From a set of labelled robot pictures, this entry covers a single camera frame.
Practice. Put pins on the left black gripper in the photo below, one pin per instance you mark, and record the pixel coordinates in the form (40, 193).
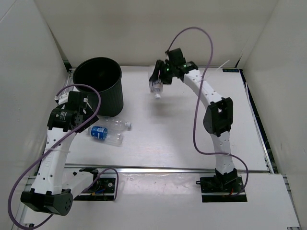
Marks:
(87, 125)

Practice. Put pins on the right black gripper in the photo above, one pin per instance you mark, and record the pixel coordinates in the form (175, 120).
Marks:
(159, 65)

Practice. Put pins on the white label clear bottle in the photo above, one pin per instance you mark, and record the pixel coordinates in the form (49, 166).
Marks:
(155, 84)

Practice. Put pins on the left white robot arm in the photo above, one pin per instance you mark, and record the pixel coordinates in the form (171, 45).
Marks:
(48, 193)

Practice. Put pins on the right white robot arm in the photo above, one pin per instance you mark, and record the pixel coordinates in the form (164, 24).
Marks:
(218, 116)

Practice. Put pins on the black plastic bin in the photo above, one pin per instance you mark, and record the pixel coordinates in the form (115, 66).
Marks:
(104, 75)

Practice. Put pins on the clear unlabelled plastic bottle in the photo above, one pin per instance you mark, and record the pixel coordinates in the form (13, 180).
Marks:
(114, 123)

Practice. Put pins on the blue label clear bottle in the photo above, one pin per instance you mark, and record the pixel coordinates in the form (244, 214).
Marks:
(105, 135)

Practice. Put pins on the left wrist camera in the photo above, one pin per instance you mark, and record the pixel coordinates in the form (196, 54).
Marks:
(60, 99)

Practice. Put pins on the aluminium frame rail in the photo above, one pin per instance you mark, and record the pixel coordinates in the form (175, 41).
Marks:
(134, 169)

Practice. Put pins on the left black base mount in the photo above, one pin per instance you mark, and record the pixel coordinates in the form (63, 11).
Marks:
(103, 189)

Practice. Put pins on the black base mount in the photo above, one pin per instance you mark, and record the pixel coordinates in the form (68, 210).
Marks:
(211, 192)
(103, 189)

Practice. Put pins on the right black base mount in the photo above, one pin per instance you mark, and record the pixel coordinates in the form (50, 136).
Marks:
(211, 192)

